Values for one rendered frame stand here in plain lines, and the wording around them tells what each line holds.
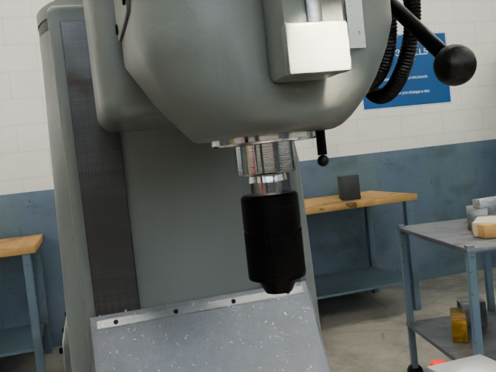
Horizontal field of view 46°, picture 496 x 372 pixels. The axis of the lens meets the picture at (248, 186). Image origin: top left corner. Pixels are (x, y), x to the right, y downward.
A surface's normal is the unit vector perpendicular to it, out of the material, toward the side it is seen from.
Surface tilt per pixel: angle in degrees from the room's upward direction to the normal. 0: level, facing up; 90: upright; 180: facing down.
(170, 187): 90
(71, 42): 90
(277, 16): 90
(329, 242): 90
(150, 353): 64
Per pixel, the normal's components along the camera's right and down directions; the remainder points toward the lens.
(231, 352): 0.19, -0.43
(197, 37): -0.19, 0.23
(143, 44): -0.77, 0.41
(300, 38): 0.27, 0.02
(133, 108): 0.29, 0.47
